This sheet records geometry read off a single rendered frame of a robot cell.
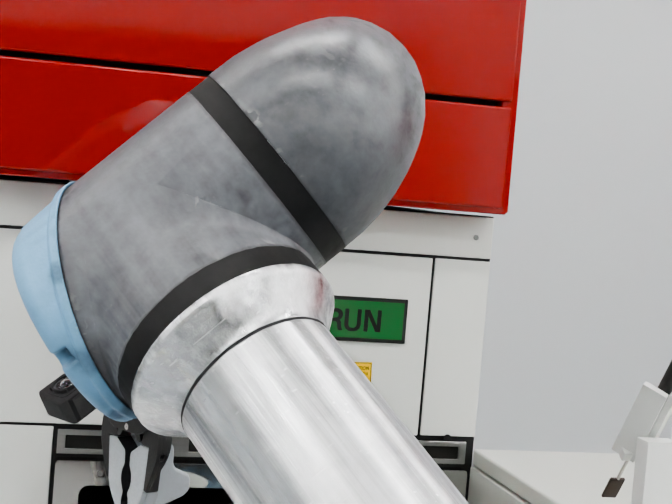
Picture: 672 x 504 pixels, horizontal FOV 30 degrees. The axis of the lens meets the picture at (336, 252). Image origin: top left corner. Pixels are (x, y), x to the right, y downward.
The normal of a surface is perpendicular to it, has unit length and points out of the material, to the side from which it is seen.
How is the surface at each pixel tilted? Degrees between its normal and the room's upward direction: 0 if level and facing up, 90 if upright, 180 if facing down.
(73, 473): 90
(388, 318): 90
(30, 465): 90
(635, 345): 90
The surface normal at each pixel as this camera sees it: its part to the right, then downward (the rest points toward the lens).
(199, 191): -0.03, -0.11
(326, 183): 0.41, 0.29
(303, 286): 0.80, -0.10
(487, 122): 0.24, 0.07
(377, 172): 0.76, 0.30
